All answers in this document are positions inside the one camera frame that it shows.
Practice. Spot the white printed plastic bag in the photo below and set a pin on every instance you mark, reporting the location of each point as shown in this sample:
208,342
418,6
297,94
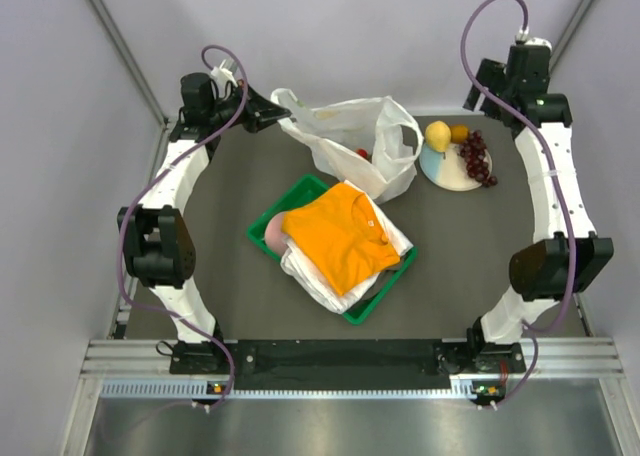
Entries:
333,133

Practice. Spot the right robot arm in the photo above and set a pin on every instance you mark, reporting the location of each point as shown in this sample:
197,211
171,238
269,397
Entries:
566,252

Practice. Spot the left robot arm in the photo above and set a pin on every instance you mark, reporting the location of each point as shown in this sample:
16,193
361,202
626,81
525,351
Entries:
157,247

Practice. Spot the pink garment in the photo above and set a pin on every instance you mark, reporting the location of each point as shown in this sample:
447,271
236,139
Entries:
274,237

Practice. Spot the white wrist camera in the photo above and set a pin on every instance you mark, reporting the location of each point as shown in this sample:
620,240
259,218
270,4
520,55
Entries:
524,38
225,73

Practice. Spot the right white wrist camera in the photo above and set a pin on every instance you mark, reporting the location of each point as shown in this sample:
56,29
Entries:
524,38

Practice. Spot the round pastel plate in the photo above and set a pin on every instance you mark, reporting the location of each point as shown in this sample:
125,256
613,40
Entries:
447,170

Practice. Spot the green plastic tray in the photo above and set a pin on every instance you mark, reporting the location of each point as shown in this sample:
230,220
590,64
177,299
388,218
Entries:
303,191

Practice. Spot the orange t-shirt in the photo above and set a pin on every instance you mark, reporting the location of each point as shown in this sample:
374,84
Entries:
335,236

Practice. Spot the yellow pear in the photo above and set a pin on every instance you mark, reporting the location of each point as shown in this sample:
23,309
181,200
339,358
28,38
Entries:
438,136

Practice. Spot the orange fruit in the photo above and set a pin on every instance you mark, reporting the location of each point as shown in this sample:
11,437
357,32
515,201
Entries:
459,133

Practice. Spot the dark red grape bunch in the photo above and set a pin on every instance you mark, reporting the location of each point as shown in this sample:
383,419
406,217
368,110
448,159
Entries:
474,153

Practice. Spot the white folded clothes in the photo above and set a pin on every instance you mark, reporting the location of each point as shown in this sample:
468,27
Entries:
320,286

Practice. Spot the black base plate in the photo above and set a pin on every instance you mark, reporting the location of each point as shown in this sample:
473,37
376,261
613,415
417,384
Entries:
325,365

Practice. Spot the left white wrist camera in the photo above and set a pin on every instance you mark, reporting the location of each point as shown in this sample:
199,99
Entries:
225,73

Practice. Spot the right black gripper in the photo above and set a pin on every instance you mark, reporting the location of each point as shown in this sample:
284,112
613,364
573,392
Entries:
493,72

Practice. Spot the aluminium frame rail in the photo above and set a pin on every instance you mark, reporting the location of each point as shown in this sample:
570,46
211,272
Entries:
134,369

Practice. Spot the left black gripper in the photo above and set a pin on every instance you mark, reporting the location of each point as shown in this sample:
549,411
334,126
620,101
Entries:
260,111

